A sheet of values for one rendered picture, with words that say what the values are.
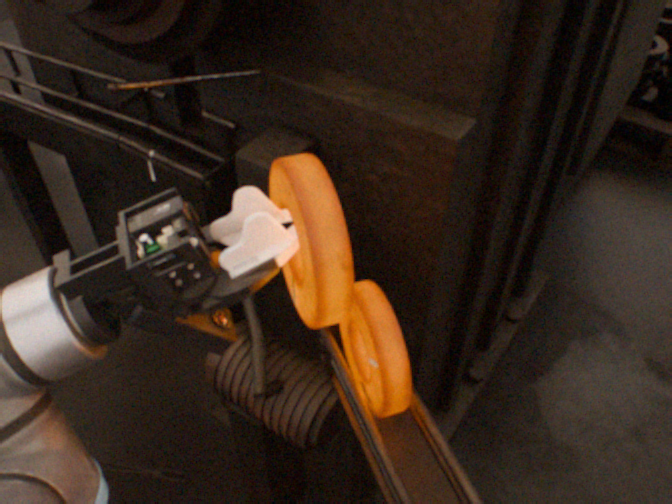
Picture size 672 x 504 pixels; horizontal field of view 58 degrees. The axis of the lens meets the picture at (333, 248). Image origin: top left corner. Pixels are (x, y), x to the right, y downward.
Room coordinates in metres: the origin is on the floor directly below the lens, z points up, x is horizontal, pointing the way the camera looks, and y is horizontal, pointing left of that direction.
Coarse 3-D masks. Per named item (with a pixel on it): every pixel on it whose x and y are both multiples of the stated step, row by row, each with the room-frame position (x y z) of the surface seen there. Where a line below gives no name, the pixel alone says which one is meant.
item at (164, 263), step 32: (128, 224) 0.37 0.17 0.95; (160, 224) 0.37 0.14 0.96; (192, 224) 0.37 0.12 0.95; (64, 256) 0.35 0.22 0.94; (96, 256) 0.34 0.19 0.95; (128, 256) 0.33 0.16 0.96; (160, 256) 0.33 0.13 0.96; (192, 256) 0.33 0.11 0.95; (64, 288) 0.32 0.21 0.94; (96, 288) 0.32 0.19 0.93; (128, 288) 0.34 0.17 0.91; (160, 288) 0.32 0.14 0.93; (192, 288) 0.34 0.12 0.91; (96, 320) 0.31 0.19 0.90
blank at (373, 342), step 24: (360, 288) 0.46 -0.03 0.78; (360, 312) 0.42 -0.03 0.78; (384, 312) 0.42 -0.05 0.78; (360, 336) 0.46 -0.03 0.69; (384, 336) 0.39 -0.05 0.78; (360, 360) 0.43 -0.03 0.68; (384, 360) 0.37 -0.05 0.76; (360, 384) 0.41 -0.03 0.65; (384, 384) 0.36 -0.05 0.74; (408, 384) 0.36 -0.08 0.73; (384, 408) 0.35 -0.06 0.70
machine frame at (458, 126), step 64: (256, 0) 0.86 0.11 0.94; (320, 0) 0.80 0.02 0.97; (384, 0) 0.74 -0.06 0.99; (448, 0) 0.69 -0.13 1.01; (512, 0) 0.69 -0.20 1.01; (576, 0) 0.88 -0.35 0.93; (128, 64) 0.97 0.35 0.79; (192, 64) 0.95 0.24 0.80; (256, 64) 0.81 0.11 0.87; (320, 64) 0.80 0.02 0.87; (384, 64) 0.74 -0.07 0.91; (448, 64) 0.69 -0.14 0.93; (512, 64) 0.73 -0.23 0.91; (576, 64) 0.90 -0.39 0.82; (128, 128) 1.00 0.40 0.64; (192, 128) 0.91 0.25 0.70; (256, 128) 0.80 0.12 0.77; (320, 128) 0.73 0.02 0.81; (384, 128) 0.67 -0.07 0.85; (448, 128) 0.64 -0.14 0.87; (512, 128) 0.71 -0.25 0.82; (576, 128) 1.06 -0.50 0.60; (128, 192) 1.04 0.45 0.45; (384, 192) 0.67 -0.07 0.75; (448, 192) 0.62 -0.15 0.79; (512, 192) 0.83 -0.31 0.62; (384, 256) 0.66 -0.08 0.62; (448, 256) 0.65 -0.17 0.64; (512, 256) 0.88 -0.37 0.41; (448, 320) 0.70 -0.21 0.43; (512, 320) 0.98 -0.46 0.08; (448, 384) 0.72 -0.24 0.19
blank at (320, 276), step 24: (288, 168) 0.41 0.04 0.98; (312, 168) 0.41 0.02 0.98; (288, 192) 0.40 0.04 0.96; (312, 192) 0.38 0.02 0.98; (312, 216) 0.36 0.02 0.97; (336, 216) 0.36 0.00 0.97; (312, 240) 0.35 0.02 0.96; (336, 240) 0.35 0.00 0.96; (288, 264) 0.41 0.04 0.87; (312, 264) 0.34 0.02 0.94; (336, 264) 0.34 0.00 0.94; (312, 288) 0.34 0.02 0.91; (336, 288) 0.33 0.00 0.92; (312, 312) 0.34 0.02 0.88; (336, 312) 0.33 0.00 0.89
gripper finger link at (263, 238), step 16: (256, 224) 0.37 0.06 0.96; (272, 224) 0.37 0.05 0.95; (240, 240) 0.36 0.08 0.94; (256, 240) 0.37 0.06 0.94; (272, 240) 0.37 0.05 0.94; (288, 240) 0.38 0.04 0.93; (224, 256) 0.36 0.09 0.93; (240, 256) 0.36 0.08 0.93; (256, 256) 0.36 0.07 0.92; (272, 256) 0.36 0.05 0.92; (288, 256) 0.37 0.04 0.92; (240, 272) 0.35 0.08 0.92
